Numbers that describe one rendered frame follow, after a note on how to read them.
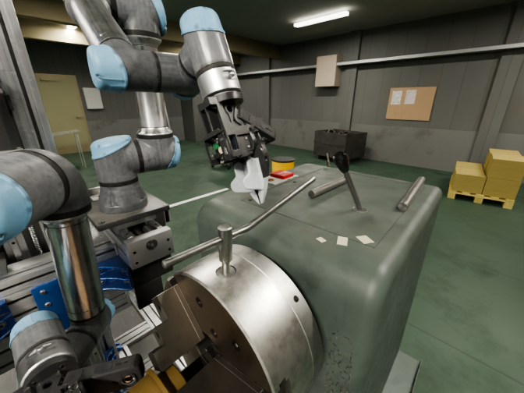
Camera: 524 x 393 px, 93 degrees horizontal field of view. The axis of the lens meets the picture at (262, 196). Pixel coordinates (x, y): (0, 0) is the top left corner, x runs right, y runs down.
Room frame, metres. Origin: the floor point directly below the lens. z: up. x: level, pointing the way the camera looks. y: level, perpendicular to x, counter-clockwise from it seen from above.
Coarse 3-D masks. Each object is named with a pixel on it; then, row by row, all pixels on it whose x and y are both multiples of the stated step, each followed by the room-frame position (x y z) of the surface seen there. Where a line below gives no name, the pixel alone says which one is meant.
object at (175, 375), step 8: (168, 368) 0.26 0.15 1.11; (176, 368) 0.26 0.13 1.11; (144, 376) 0.25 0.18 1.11; (152, 376) 0.24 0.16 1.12; (160, 376) 0.25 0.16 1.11; (168, 376) 0.25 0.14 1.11; (176, 376) 0.25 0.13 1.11; (136, 384) 0.24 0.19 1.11; (144, 384) 0.23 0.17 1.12; (152, 384) 0.23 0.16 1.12; (160, 384) 0.23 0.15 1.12; (168, 384) 0.24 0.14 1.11; (176, 384) 0.24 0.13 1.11; (136, 392) 0.23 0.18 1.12; (144, 392) 0.22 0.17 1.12; (152, 392) 0.22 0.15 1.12; (160, 392) 0.23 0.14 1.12; (168, 392) 0.23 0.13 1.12
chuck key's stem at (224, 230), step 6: (222, 228) 0.33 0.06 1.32; (228, 228) 0.33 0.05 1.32; (222, 234) 0.33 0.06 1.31; (228, 234) 0.33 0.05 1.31; (228, 240) 0.33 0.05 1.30; (222, 246) 0.33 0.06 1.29; (228, 246) 0.33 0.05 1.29; (222, 252) 0.33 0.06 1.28; (228, 252) 0.33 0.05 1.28; (222, 258) 0.33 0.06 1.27; (228, 258) 0.33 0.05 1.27; (222, 264) 0.33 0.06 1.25; (228, 264) 0.33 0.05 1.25; (222, 270) 0.33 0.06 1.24; (228, 270) 0.33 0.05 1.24
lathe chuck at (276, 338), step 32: (192, 288) 0.33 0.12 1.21; (224, 288) 0.30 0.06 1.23; (256, 288) 0.31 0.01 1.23; (224, 320) 0.27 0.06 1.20; (256, 320) 0.27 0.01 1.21; (288, 320) 0.28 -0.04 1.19; (192, 352) 0.35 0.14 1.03; (224, 352) 0.28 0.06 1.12; (256, 352) 0.23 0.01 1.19; (288, 352) 0.25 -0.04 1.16; (288, 384) 0.23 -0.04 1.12
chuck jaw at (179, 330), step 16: (176, 288) 0.35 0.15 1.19; (160, 304) 0.33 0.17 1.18; (176, 304) 0.33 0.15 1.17; (176, 320) 0.31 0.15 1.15; (192, 320) 0.32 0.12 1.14; (160, 336) 0.29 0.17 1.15; (176, 336) 0.30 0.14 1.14; (192, 336) 0.31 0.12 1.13; (160, 352) 0.27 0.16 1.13; (176, 352) 0.28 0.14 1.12; (160, 368) 0.26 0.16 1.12
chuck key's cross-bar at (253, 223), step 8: (312, 176) 0.50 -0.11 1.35; (304, 184) 0.47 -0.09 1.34; (296, 192) 0.45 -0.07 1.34; (280, 200) 0.43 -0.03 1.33; (288, 200) 0.43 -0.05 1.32; (272, 208) 0.41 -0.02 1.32; (264, 216) 0.39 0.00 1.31; (248, 224) 0.37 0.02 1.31; (256, 224) 0.38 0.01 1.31; (232, 232) 0.35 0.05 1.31; (240, 232) 0.35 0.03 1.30; (216, 240) 0.32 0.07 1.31; (192, 248) 0.30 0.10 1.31; (200, 248) 0.30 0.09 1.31; (208, 248) 0.31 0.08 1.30; (176, 256) 0.28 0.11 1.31; (184, 256) 0.28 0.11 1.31; (192, 256) 0.29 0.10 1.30; (168, 264) 0.27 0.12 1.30
